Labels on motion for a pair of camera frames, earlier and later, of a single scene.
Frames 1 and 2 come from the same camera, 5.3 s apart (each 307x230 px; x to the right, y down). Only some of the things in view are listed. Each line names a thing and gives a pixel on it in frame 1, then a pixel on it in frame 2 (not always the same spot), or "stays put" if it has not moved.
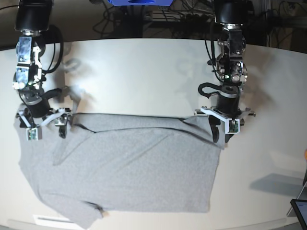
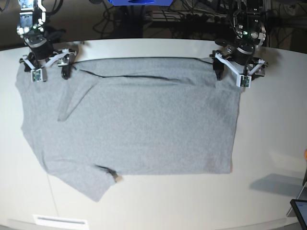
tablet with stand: x=299 y=207 stays put
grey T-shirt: x=112 y=162 -> x=133 y=116
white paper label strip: x=56 y=222 stays put
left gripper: x=227 y=103 -> x=242 y=54
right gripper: x=39 y=108 -> x=43 y=49
